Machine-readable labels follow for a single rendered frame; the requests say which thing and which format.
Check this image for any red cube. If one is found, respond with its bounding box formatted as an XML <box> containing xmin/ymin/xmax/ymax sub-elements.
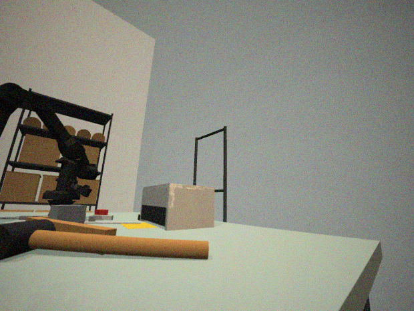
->
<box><xmin>94</xmin><ymin>210</ymin><xmax>108</xmax><ymax>215</ymax></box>

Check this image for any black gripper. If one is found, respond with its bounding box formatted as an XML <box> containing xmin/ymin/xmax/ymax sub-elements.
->
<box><xmin>42</xmin><ymin>176</ymin><xmax>81</xmax><ymax>206</ymax></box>

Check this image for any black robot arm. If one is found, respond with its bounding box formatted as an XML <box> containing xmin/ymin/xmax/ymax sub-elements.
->
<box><xmin>0</xmin><ymin>83</ymin><xmax>98</xmax><ymax>197</ymax></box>

